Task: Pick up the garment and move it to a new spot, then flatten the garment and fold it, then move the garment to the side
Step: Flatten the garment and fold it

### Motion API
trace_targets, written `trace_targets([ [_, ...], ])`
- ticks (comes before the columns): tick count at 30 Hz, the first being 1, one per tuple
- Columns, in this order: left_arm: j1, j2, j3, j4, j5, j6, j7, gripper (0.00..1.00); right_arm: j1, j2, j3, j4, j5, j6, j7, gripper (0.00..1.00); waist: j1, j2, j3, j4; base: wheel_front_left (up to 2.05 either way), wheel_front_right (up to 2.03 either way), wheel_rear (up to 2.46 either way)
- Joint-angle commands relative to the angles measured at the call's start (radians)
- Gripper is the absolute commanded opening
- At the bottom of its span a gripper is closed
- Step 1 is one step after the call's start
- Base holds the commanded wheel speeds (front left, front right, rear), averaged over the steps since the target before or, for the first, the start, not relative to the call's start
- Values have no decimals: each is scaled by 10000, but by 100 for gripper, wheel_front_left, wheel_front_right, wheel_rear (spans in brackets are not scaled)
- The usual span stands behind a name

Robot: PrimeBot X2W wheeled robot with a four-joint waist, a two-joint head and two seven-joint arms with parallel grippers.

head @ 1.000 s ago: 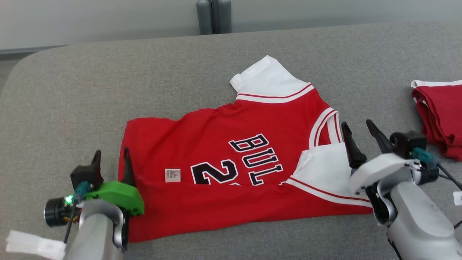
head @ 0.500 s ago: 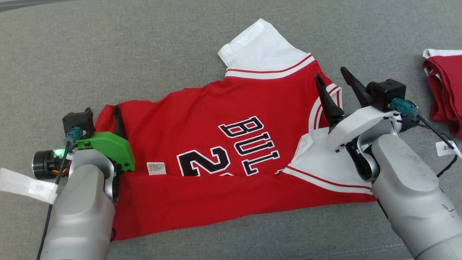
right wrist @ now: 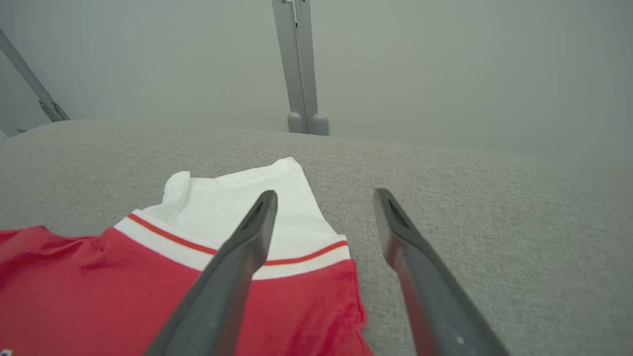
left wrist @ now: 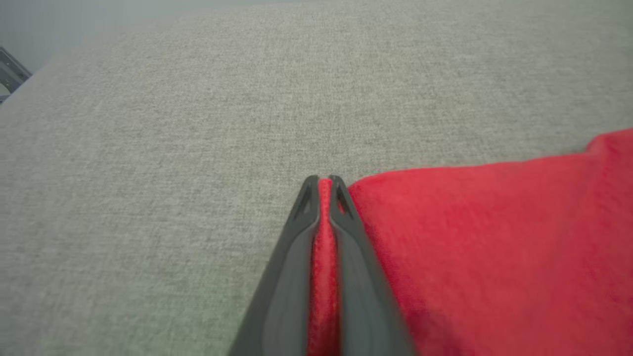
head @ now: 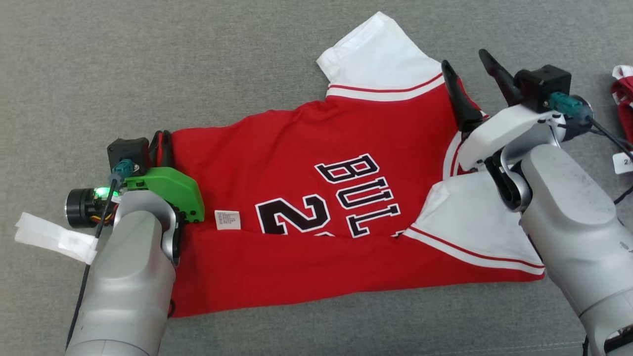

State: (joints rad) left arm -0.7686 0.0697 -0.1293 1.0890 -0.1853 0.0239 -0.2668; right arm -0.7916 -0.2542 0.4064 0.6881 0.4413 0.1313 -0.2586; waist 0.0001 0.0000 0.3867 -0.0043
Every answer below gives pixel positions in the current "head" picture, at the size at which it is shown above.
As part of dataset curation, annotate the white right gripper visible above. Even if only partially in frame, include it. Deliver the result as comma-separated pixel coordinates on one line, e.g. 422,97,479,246
441,48,567,172

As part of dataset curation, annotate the white tape cable label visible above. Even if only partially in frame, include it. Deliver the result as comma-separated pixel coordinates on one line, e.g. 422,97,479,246
14,211,98,265

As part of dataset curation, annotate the black left gripper motor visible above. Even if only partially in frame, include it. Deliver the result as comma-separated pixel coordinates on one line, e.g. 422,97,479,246
65,186,120,229

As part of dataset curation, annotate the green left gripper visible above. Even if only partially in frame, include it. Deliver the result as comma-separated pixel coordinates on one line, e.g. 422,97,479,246
123,130,205,223

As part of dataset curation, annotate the folded red garment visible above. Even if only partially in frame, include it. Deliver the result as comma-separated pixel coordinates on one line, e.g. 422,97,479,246
610,64,633,145

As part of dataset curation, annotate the small white cable tag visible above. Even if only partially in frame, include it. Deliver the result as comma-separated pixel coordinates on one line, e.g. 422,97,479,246
612,152,633,175

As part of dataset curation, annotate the red and white basketball jersey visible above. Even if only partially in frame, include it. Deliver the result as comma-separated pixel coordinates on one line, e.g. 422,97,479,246
163,11,546,318

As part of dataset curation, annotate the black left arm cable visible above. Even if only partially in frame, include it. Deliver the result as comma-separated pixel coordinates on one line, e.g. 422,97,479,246
65,159,138,351

